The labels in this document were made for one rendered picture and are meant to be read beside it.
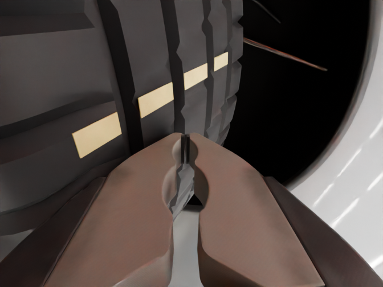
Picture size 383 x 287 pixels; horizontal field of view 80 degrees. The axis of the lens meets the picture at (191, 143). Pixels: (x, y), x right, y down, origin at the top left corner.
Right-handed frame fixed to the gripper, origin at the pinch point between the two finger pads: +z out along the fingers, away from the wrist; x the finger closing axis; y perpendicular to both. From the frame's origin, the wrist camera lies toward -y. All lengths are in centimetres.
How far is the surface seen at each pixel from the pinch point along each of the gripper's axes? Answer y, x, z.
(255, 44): 3, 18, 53
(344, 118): 8.2, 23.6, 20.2
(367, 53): -0.8, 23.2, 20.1
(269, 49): 4, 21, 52
